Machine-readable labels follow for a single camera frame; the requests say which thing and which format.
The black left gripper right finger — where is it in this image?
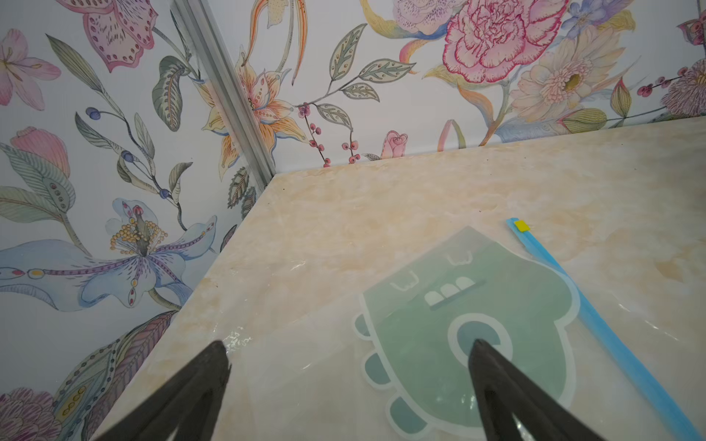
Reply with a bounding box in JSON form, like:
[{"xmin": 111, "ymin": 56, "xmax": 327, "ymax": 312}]
[{"xmin": 468, "ymin": 339, "xmax": 601, "ymax": 440}]

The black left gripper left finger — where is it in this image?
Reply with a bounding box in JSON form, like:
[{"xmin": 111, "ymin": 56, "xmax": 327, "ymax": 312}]
[{"xmin": 99, "ymin": 340, "xmax": 231, "ymax": 440}]

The clear zip-top bag green print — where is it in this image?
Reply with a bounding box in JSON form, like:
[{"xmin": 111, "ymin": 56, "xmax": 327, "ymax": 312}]
[{"xmin": 222, "ymin": 219, "xmax": 700, "ymax": 440}]

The aluminium corner post left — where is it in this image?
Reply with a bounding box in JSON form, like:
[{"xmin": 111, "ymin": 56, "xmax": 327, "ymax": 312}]
[{"xmin": 171, "ymin": 0, "xmax": 275, "ymax": 189}]

